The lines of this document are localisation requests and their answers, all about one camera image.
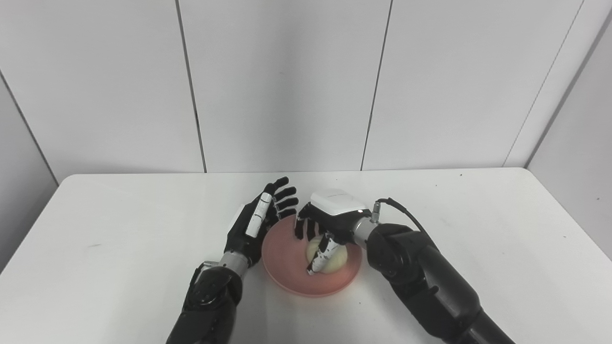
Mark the pink round plate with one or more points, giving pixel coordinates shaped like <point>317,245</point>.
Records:
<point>296,272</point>

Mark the white steamed bun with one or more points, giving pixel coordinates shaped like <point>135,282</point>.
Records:
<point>337,260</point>

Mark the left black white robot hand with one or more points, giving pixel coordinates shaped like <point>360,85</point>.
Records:
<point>256,227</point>

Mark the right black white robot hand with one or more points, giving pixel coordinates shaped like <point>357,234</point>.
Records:
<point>330,220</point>

